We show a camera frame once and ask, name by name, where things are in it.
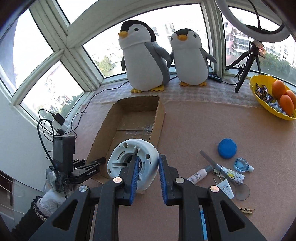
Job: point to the wooden clothespin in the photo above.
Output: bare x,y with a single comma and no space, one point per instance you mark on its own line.
246,210

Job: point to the white AC adapter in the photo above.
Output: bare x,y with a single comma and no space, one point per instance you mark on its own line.
225,187

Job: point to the orange fruit lower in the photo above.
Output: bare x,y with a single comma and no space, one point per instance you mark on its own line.
286,104

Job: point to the yellow fruit bowl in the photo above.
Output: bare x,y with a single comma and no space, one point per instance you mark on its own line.
268,80

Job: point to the orange fruit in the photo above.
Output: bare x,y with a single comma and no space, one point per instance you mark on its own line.
286,104
292,97
278,89

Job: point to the large plush penguin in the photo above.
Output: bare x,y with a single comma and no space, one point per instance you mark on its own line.
145,62

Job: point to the translucent grey plastic spoon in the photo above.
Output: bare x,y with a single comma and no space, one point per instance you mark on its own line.
242,191

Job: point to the white ring light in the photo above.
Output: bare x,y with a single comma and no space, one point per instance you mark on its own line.
260,34

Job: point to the orange fruit upper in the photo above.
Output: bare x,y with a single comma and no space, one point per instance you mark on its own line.
278,89

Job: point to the white cosmetic bottle grey cap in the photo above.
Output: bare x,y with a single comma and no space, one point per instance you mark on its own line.
201,174

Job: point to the patterned white lighter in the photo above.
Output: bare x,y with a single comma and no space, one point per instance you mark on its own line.
235,176

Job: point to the white gloved left hand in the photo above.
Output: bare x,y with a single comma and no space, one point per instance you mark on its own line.
44,206

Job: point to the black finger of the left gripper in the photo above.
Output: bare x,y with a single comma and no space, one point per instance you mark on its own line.
82,171

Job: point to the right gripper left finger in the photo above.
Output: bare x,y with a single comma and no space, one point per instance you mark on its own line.
126,192

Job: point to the black tripod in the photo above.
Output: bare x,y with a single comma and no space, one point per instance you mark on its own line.
245,62

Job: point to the white power strip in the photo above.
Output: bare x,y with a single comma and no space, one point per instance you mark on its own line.
60,129

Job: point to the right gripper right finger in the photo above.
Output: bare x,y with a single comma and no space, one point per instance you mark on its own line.
171,183

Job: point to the blue round lid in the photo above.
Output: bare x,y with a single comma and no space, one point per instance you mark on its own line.
227,148

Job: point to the orange fruit right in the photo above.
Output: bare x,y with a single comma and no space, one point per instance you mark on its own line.
292,97

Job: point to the brown cardboard box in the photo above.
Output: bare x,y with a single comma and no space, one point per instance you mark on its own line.
133,117

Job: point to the blue clear small bottle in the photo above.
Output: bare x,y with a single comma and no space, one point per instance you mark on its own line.
241,165

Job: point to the small plush penguin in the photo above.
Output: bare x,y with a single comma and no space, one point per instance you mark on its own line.
190,58

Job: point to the wrapped candies pile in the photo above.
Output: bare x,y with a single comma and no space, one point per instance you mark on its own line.
262,92

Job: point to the black charger plug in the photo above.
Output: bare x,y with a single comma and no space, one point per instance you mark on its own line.
58,118

